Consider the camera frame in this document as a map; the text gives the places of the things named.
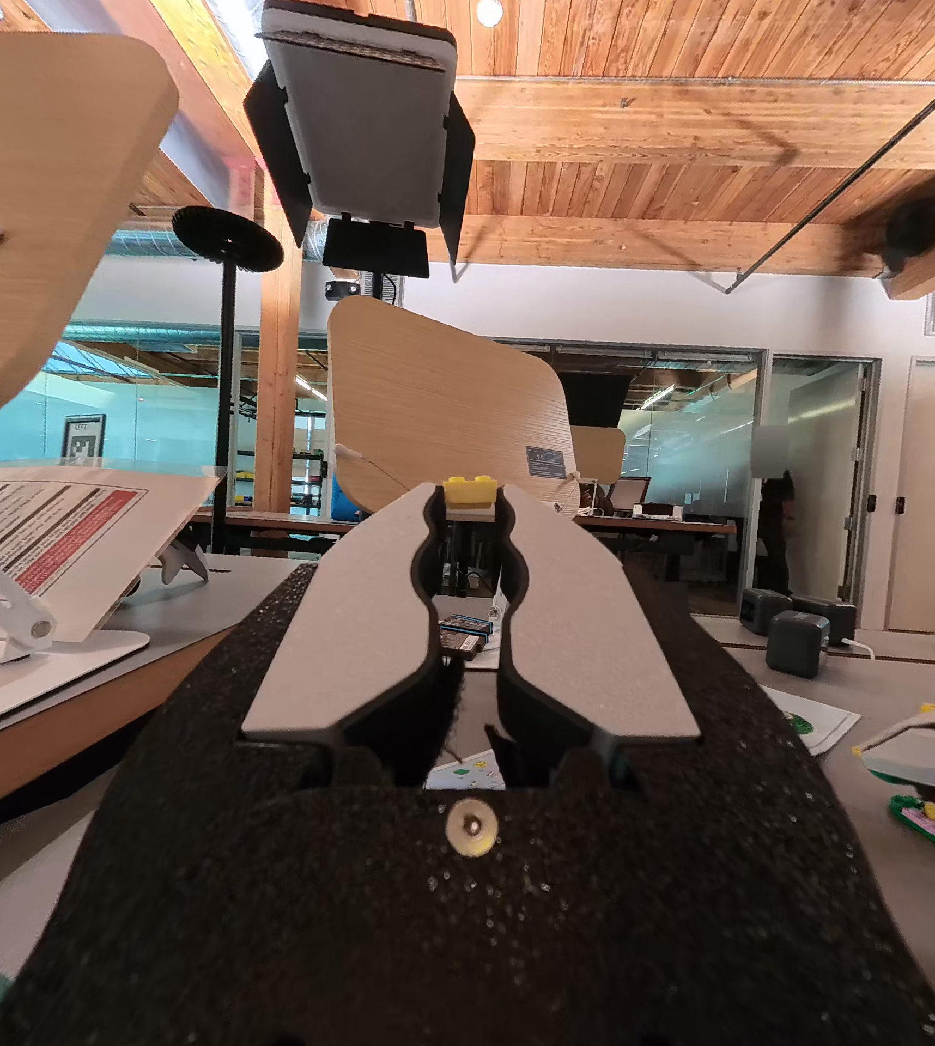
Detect glass door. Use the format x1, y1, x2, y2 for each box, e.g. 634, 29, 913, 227
770, 355, 881, 610

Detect white document stand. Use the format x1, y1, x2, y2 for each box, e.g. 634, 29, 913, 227
0, 523, 151, 724

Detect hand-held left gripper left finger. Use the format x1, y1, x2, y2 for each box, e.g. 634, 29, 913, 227
239, 482, 467, 789

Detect grey metal bracket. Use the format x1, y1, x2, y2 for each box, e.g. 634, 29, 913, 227
159, 539, 211, 585

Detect dark grey cube charger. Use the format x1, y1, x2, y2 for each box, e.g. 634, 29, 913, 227
741, 587, 796, 637
766, 609, 830, 679
790, 595, 857, 647

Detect white leaflet green print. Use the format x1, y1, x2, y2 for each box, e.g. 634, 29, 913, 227
762, 685, 863, 757

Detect lego instruction booklet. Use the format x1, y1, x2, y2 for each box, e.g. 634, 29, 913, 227
425, 747, 509, 792

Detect black ceiling speaker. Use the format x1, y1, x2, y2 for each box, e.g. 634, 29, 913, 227
883, 198, 935, 275

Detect black wall screen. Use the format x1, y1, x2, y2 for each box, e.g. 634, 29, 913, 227
556, 372, 628, 430

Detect black floor lamp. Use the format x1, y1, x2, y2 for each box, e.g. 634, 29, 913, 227
172, 206, 284, 557

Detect yellow lego brick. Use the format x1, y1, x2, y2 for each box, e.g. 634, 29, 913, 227
441, 474, 505, 521

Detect wooden support post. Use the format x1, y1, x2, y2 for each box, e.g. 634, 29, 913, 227
253, 159, 305, 514

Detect steel ceiling tie rod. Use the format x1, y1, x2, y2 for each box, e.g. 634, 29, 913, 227
708, 49, 935, 295

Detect studio light panel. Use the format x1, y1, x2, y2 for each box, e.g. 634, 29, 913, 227
242, 0, 477, 283

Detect long office desk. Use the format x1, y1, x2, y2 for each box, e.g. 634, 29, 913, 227
190, 507, 738, 581

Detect printed instruction sheet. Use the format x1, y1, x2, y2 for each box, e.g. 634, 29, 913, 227
0, 466, 227, 647

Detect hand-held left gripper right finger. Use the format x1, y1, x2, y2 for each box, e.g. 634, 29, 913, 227
484, 482, 703, 792

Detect silver air duct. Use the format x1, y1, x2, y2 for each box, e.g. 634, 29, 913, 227
112, 221, 330, 264

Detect printed tag sign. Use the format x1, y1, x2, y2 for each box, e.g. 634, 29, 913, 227
63, 414, 106, 467

